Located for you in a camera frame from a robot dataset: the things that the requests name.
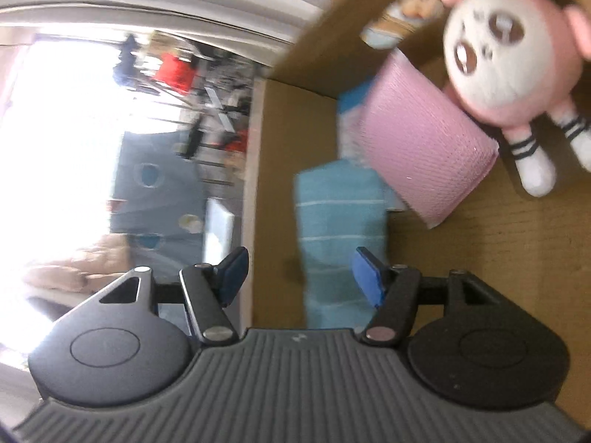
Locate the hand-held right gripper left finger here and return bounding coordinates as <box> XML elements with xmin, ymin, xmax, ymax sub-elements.
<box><xmin>97</xmin><ymin>247</ymin><xmax>251</xmax><ymax>344</ymax></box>

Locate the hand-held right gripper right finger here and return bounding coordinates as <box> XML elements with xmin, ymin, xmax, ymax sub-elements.
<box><xmin>352</xmin><ymin>247</ymin><xmax>497</xmax><ymax>346</ymax></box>

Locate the teal striped towel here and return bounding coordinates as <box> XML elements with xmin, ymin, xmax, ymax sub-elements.
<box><xmin>294</xmin><ymin>159</ymin><xmax>391</xmax><ymax>328</ymax></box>

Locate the brown cardboard box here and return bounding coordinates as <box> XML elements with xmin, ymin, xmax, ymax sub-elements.
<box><xmin>249</xmin><ymin>0</ymin><xmax>591</xmax><ymax>425</ymax></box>

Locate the pink mesh roll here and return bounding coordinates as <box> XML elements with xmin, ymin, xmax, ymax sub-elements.
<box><xmin>358</xmin><ymin>51</ymin><xmax>499</xmax><ymax>230</ymax></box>

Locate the pink round plush toy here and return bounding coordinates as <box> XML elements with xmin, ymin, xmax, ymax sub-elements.
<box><xmin>438</xmin><ymin>0</ymin><xmax>591</xmax><ymax>197</ymax></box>

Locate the white box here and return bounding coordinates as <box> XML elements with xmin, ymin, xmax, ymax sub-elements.
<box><xmin>203</xmin><ymin>198</ymin><xmax>234</xmax><ymax>278</ymax></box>

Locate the grey printed cover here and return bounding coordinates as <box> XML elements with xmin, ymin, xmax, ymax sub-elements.
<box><xmin>108</xmin><ymin>129</ymin><xmax>250</xmax><ymax>259</ymax></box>

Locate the beige cushion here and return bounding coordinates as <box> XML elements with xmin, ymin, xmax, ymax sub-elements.
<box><xmin>23</xmin><ymin>233</ymin><xmax>131</xmax><ymax>293</ymax></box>

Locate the red hanging cloth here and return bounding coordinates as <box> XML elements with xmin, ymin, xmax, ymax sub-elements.
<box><xmin>154</xmin><ymin>53</ymin><xmax>197</xmax><ymax>95</ymax></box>

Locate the fruit printed blanket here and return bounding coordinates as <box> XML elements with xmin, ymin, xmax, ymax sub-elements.
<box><xmin>360</xmin><ymin>0</ymin><xmax>445</xmax><ymax>51</ymax></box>

